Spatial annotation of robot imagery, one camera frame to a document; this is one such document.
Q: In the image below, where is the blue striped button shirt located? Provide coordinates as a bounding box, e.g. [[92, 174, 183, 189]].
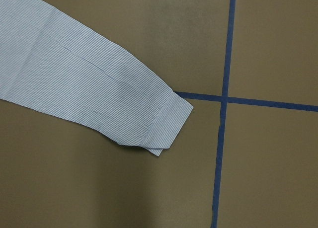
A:
[[0, 0, 193, 155]]

